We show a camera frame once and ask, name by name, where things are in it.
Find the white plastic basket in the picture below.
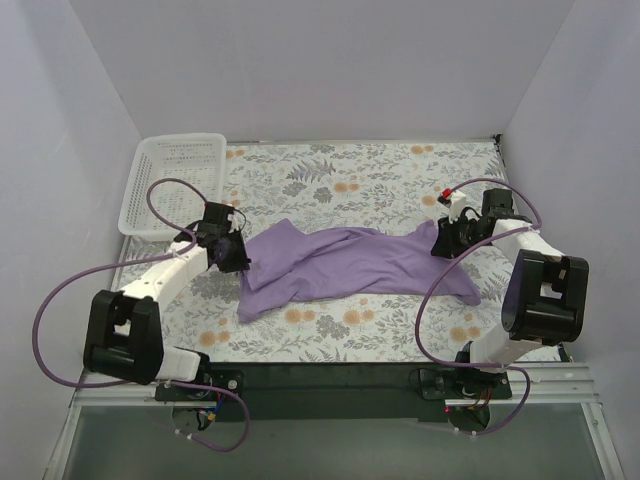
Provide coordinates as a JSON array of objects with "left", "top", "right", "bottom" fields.
[{"left": 118, "top": 133, "right": 227, "bottom": 241}]

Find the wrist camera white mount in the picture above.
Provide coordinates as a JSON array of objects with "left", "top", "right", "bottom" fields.
[
  {"left": 437, "top": 188, "right": 467, "bottom": 223},
  {"left": 221, "top": 204, "right": 238, "bottom": 230}
]

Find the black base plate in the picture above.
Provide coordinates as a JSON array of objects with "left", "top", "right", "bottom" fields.
[{"left": 154, "top": 363, "right": 512, "bottom": 422}]

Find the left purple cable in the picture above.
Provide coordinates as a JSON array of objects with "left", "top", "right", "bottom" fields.
[{"left": 32, "top": 178, "right": 251, "bottom": 454}]

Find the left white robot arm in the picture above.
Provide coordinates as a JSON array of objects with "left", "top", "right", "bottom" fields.
[{"left": 83, "top": 202, "right": 250, "bottom": 400}]

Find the floral table cloth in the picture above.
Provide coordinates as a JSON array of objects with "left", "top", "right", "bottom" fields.
[{"left": 162, "top": 142, "right": 512, "bottom": 362}]

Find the purple t shirt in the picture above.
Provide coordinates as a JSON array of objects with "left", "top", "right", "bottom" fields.
[{"left": 237, "top": 219, "right": 451, "bottom": 323}]

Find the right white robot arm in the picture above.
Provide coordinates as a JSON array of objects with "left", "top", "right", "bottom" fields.
[{"left": 431, "top": 188, "right": 589, "bottom": 398}]

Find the aluminium frame rail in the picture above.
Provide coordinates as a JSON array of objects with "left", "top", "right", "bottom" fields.
[{"left": 46, "top": 363, "right": 623, "bottom": 479}]

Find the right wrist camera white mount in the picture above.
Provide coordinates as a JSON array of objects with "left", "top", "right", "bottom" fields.
[{"left": 437, "top": 188, "right": 467, "bottom": 223}]

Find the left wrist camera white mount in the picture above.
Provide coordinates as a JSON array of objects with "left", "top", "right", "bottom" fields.
[{"left": 221, "top": 204, "right": 238, "bottom": 230}]

